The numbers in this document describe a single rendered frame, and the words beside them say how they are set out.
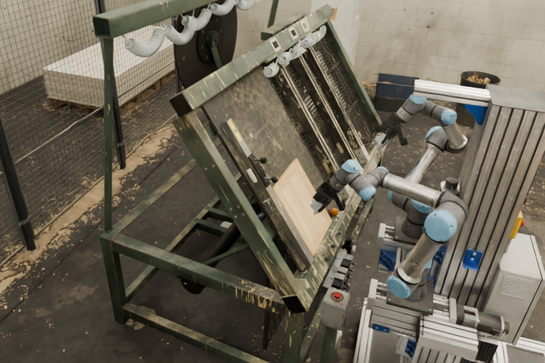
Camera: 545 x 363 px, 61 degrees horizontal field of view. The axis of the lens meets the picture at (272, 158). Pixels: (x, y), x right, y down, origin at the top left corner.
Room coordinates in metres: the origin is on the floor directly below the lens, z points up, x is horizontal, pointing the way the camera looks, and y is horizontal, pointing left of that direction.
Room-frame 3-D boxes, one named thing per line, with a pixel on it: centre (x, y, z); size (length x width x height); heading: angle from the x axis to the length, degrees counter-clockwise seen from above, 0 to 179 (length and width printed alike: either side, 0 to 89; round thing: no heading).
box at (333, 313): (1.71, -0.37, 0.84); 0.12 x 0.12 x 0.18; 68
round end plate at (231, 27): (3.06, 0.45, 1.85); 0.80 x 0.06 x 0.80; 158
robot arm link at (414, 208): (2.16, -0.85, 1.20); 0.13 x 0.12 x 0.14; 40
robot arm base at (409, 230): (2.16, -0.86, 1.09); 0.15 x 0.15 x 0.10
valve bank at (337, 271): (2.15, -0.48, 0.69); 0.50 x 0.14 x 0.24; 158
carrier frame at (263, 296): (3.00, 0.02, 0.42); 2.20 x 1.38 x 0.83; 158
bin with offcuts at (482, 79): (5.99, -2.74, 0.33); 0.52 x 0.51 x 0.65; 165
